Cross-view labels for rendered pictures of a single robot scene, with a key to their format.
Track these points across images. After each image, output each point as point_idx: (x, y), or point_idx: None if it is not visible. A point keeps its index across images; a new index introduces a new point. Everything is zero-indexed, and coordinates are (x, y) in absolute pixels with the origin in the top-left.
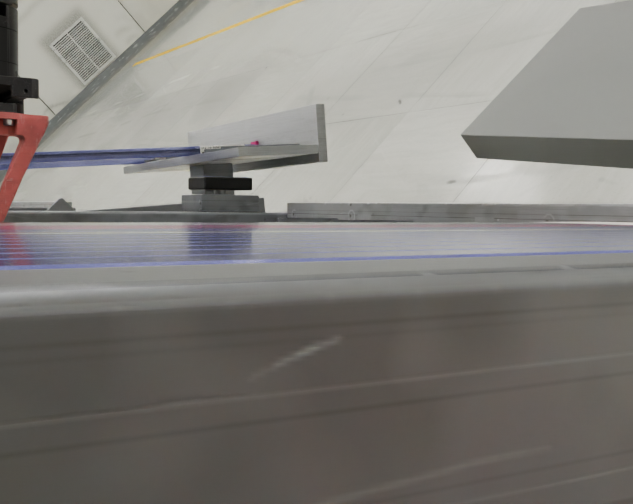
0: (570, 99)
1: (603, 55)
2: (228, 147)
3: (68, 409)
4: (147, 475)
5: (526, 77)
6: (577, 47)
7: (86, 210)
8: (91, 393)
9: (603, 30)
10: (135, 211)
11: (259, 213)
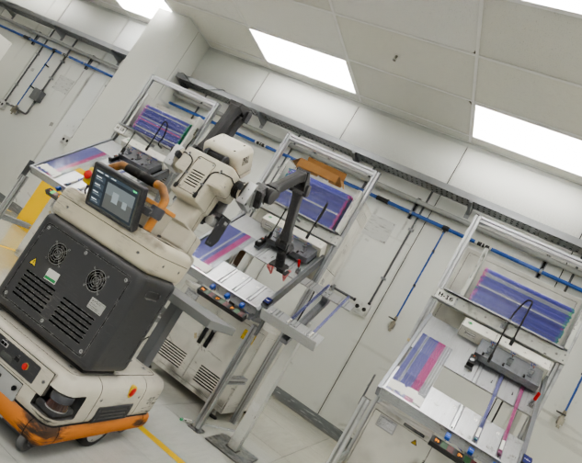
0: (211, 313)
1: (204, 311)
2: (277, 309)
3: None
4: None
5: (222, 322)
6: (210, 316)
7: (303, 316)
8: None
9: (204, 313)
10: (274, 295)
11: (260, 305)
